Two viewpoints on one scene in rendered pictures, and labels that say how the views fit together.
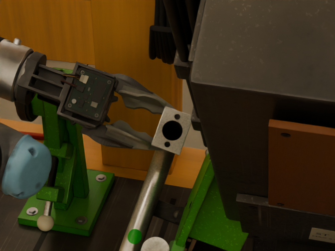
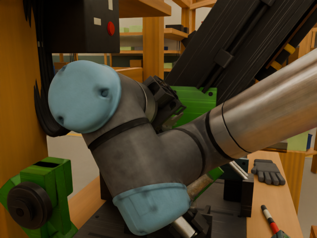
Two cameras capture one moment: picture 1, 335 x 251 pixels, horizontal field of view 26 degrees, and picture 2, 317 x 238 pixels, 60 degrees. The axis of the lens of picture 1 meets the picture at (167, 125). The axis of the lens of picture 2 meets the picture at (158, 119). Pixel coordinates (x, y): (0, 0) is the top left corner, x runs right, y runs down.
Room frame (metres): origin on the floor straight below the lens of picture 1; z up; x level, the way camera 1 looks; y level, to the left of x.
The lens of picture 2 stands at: (0.72, 0.59, 1.35)
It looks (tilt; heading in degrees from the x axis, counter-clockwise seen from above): 14 degrees down; 274
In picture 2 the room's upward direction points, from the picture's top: straight up
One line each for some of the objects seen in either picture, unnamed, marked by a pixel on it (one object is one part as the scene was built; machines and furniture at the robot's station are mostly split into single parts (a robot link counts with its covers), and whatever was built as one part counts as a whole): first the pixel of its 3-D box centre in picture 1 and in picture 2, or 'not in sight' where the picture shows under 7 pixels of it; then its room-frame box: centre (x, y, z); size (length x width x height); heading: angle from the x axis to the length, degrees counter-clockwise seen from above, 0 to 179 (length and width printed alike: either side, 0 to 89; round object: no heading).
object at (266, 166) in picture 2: not in sight; (264, 171); (0.39, -0.41, 0.91); 0.20 x 0.11 x 0.03; 83
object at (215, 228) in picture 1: (226, 187); (192, 127); (0.69, -0.08, 1.17); 0.13 x 0.12 x 0.20; 76
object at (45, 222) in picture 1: (47, 210); not in sight; (0.86, 0.20, 0.96); 0.06 x 0.03 x 0.06; 166
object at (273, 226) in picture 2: not in sight; (270, 219); (0.47, -0.09, 0.91); 0.13 x 0.02 x 0.02; 90
